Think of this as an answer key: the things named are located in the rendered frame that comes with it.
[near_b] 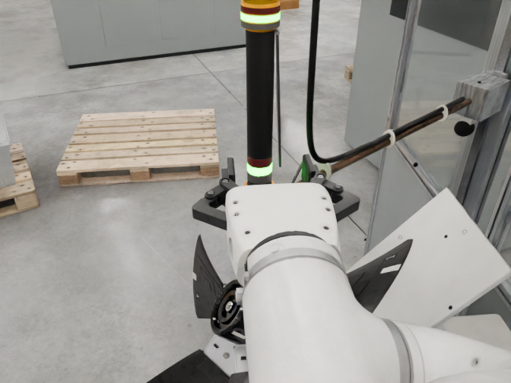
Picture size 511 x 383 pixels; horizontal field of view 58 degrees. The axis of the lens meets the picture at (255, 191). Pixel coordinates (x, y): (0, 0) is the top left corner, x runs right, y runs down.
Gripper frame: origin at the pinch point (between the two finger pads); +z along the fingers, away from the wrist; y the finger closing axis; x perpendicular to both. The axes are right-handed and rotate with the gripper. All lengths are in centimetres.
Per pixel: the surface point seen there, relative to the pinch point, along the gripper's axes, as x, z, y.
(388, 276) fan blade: -22.5, 5.0, 18.9
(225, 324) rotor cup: -44.5, 16.6, -5.8
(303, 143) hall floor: -164, 310, 68
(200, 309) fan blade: -67, 41, -12
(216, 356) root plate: -54, 17, -8
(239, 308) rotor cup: -41.0, 17.2, -3.1
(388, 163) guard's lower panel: -79, 130, 71
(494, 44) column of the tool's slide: -2, 52, 55
